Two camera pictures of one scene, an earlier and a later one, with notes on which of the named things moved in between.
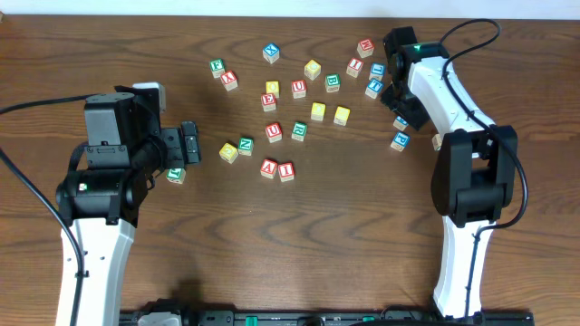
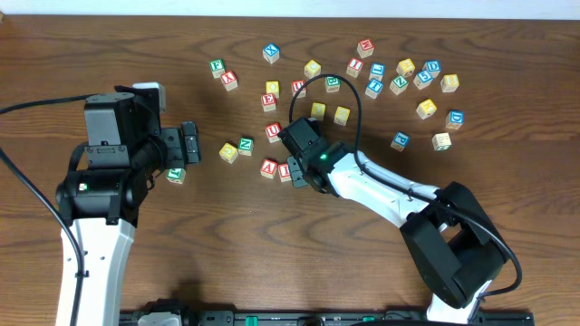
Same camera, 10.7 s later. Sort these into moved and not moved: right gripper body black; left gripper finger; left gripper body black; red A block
Moved: right gripper body black
Not moved: left gripper finger; red A block; left gripper body black
